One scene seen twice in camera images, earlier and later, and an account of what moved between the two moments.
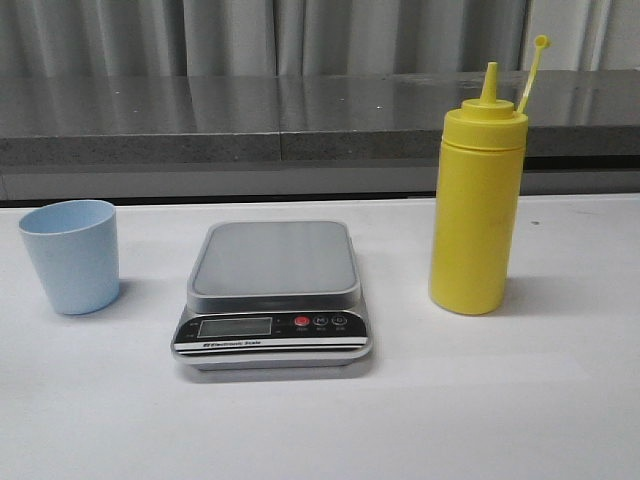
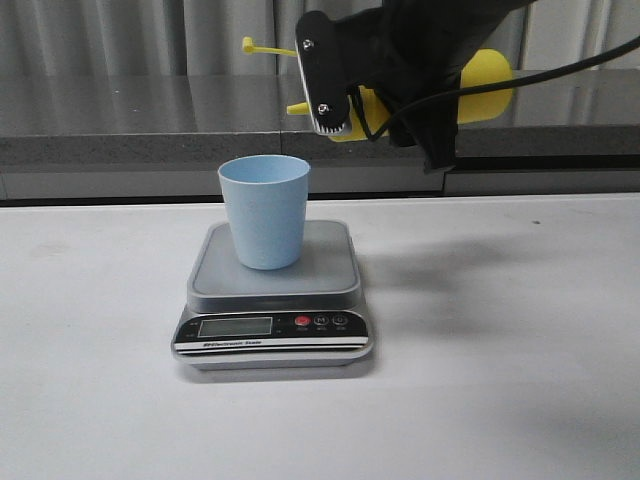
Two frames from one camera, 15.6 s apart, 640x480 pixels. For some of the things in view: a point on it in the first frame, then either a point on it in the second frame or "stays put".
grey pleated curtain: [298, 37] stays put
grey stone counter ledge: [301, 137] stays put
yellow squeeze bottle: [477, 196] -> [369, 115]
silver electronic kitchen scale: [274, 295] stays put
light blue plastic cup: [74, 243] -> [267, 200]
